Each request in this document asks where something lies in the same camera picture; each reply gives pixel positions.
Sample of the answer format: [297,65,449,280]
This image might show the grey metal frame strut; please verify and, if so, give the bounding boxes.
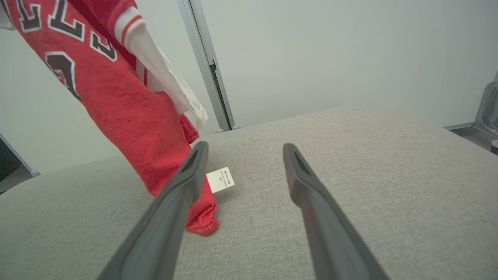
[0,132,41,179]

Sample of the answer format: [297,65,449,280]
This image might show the red basketball jersey white sleeves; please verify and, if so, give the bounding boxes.
[0,0,235,236]

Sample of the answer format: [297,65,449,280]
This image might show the grey metal partition post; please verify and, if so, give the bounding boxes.
[177,0,242,133]

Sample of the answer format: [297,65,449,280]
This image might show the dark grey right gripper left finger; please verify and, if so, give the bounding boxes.
[97,141,209,280]

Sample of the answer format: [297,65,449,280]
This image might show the grey metal frame bracket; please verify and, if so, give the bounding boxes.
[444,70,498,156]

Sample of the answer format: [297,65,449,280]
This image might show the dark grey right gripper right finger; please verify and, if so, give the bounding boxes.
[283,143,389,280]

